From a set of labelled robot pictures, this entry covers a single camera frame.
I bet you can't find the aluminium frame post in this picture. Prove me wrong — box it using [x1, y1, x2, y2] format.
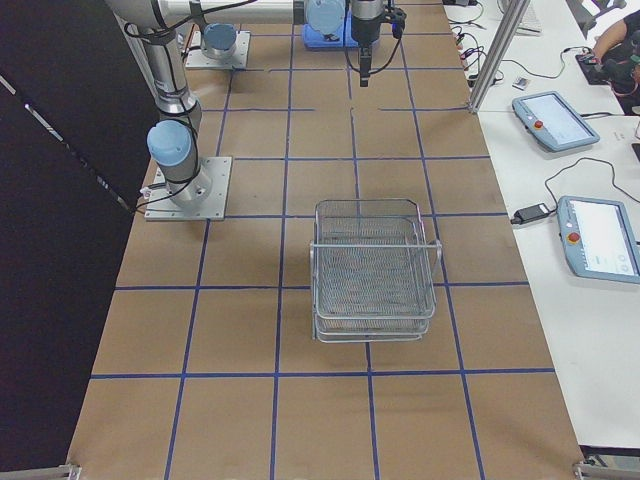
[468, 0, 530, 114]

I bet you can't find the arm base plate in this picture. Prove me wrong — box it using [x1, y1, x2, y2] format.
[185, 30, 251, 70]
[144, 157, 232, 221]

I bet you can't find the far blue teach pendant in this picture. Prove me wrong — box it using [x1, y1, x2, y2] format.
[511, 91, 600, 152]

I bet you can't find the black power adapter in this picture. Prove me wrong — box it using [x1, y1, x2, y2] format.
[510, 203, 555, 226]

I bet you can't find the blue teach pendant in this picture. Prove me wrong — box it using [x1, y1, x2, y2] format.
[556, 196, 639, 284]
[511, 91, 600, 152]

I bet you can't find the person at desk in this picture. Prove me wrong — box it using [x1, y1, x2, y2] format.
[592, 11, 640, 115]

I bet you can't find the blue plastic tray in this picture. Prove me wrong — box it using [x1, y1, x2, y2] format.
[302, 25, 358, 50]

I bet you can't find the near blue teach pendant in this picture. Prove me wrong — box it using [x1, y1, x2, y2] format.
[556, 196, 639, 284]

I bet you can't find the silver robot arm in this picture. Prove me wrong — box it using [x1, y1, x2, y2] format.
[201, 23, 237, 60]
[108, 1, 406, 219]

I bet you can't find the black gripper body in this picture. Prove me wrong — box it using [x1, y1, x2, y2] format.
[350, 0, 385, 48]

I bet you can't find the silver wire mesh shelf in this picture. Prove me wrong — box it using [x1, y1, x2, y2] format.
[310, 198, 442, 343]

